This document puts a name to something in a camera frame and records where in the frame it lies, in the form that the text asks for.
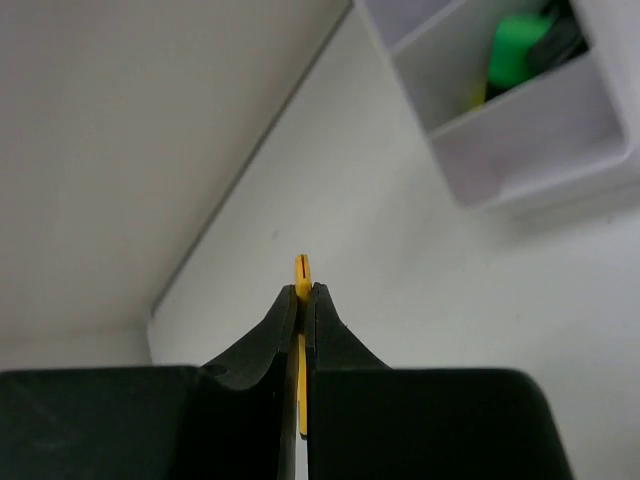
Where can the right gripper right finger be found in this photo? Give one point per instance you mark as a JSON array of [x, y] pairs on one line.
[[366, 420]]

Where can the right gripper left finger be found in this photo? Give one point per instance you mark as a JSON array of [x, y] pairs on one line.
[[230, 418]]

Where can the yellow utility knife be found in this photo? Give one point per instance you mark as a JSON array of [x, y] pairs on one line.
[[303, 288]]

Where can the yellow highlighter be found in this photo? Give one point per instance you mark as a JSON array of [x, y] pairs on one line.
[[478, 96]]

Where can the green highlighter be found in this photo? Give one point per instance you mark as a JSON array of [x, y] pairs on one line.
[[515, 35]]

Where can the white divided container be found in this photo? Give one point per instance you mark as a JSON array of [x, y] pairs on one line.
[[570, 131]]

